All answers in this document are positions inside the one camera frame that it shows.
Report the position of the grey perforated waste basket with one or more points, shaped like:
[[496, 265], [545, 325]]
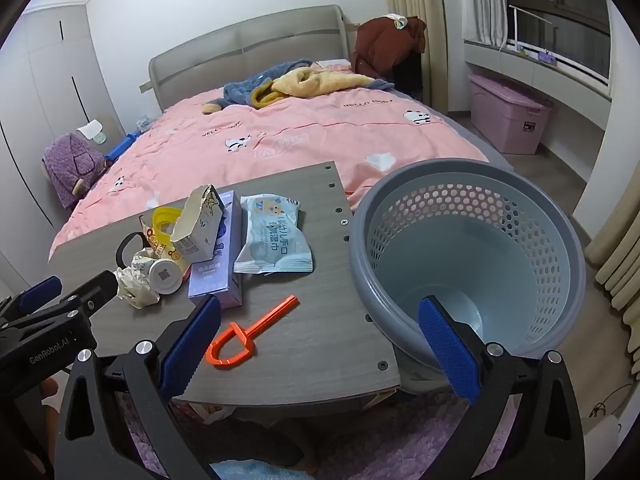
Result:
[[500, 240]]

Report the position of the white sheer curtain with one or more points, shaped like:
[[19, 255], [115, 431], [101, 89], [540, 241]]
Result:
[[485, 0]]

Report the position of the purple cardboard box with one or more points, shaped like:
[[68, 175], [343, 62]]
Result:
[[220, 280]]

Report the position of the brown coat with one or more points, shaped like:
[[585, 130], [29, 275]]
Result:
[[380, 45]]

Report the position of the purple fleece jacket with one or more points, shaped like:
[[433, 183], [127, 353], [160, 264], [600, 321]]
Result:
[[70, 170]]

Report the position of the dark window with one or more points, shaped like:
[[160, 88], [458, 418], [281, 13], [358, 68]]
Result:
[[565, 0]]

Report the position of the yellow fleece blanket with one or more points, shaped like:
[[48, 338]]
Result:
[[305, 82]]

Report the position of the small purple gadget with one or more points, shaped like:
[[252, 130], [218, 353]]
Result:
[[547, 57]]

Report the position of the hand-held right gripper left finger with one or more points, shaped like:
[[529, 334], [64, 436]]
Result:
[[190, 345]]

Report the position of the white wardrobe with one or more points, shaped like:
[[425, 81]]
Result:
[[30, 100]]

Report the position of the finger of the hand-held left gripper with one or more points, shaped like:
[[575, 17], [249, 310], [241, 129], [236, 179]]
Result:
[[95, 290], [40, 290]]

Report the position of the person's left hand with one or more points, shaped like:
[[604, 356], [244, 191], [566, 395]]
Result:
[[48, 387]]

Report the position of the white desk lamp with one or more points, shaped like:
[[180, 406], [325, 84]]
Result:
[[512, 30]]

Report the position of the white pillow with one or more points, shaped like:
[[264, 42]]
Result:
[[334, 63]]

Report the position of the yellow lid snack container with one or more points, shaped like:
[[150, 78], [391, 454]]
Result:
[[162, 217]]

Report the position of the white striped cloth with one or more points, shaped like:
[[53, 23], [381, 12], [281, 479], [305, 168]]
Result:
[[92, 131]]

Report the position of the white round disc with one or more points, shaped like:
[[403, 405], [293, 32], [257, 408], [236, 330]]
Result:
[[165, 275]]

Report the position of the grey padded headboard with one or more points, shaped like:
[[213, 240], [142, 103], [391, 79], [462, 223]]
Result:
[[240, 45]]

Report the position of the black chair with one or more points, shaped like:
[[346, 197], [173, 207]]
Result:
[[410, 75]]

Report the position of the light blue wet wipe packet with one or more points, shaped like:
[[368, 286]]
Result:
[[272, 240]]

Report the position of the pink storage box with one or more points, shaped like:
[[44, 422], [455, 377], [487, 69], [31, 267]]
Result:
[[505, 120]]

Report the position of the white paper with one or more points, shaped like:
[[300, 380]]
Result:
[[134, 287]]

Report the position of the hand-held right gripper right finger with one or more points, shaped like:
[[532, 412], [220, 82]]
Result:
[[447, 350]]

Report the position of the light blue cloth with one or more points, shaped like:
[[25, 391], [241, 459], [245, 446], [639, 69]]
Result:
[[255, 471]]

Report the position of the grey bay window sill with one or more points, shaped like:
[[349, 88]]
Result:
[[530, 72]]

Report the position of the blue and yellow blanket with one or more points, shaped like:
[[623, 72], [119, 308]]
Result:
[[240, 90]]

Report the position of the small white cloth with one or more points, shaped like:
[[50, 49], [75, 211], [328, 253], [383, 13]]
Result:
[[397, 20]]

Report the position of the bed with pink cover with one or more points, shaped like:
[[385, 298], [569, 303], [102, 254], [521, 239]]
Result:
[[300, 135]]

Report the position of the torn white carton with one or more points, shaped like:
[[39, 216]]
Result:
[[197, 235]]

